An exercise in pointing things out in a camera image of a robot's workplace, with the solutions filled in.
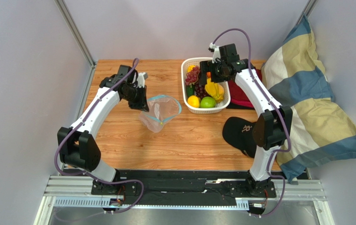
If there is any clear zip top bag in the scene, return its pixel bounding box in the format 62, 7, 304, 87
139, 95, 182, 133

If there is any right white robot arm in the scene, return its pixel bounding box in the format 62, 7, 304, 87
199, 43, 293, 182

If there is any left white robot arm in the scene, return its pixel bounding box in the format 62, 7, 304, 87
55, 65, 149, 184

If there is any white plastic basket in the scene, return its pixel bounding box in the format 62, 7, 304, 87
181, 57, 231, 114

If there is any yellow banana bunch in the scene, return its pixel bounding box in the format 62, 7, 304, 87
205, 78, 225, 103

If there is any dark purple grape bunch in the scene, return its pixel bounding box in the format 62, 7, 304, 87
195, 83, 209, 99

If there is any green cucumber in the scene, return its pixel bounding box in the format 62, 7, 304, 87
185, 84, 195, 98

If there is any folded red cloth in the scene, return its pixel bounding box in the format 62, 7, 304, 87
227, 81, 254, 110

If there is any green lime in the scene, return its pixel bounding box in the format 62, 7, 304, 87
200, 97, 216, 108

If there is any yellow lemon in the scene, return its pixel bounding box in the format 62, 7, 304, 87
187, 95, 201, 108

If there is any black baseball cap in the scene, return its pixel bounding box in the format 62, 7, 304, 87
222, 117, 257, 158

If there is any striped blue yellow pillow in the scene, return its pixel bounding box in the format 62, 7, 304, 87
261, 16, 356, 181

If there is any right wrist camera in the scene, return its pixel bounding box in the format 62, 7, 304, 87
208, 43, 220, 63

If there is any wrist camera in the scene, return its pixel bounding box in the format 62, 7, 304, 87
208, 43, 220, 63
133, 72, 148, 88

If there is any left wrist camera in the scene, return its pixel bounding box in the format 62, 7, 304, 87
133, 72, 148, 88

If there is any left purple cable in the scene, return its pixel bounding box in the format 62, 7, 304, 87
54, 58, 144, 215

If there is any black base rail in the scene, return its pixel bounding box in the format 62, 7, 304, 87
91, 170, 277, 207

